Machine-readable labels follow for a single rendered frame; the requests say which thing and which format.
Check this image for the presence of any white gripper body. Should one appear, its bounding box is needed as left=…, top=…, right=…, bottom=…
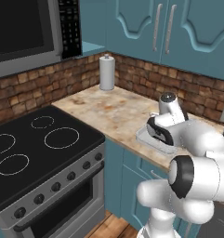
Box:
left=146, top=119, right=173, bottom=147

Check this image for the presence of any white paper towel roll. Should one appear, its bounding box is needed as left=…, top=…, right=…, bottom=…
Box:
left=99, top=53, right=116, bottom=92

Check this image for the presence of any grey dishwasher front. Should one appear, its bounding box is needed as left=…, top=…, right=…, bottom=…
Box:
left=199, top=203, right=224, bottom=238

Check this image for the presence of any teal wall cupboard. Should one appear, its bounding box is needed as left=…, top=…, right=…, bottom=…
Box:
left=79, top=0, right=108, bottom=58

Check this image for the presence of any silver microwave oven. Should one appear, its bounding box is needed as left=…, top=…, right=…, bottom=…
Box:
left=0, top=0, right=84, bottom=80

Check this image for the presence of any black and silver stove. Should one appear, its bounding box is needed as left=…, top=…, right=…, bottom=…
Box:
left=0, top=104, right=107, bottom=238

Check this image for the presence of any silver oven door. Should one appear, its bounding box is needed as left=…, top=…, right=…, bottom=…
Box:
left=14, top=162, right=106, bottom=238

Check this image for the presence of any narrow teal base cupboard panel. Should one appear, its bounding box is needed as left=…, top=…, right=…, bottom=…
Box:
left=103, top=138, right=125, bottom=218

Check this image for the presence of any silver base cupboard handle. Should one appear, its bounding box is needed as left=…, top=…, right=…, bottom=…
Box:
left=150, top=169, right=169, bottom=181

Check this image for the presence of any teal wall cupboard door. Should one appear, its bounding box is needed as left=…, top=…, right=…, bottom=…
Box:
left=160, top=0, right=224, bottom=82
left=105, top=0, right=167, bottom=64

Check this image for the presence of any teal base cupboard door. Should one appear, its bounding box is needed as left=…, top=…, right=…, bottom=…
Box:
left=120, top=148, right=171, bottom=231

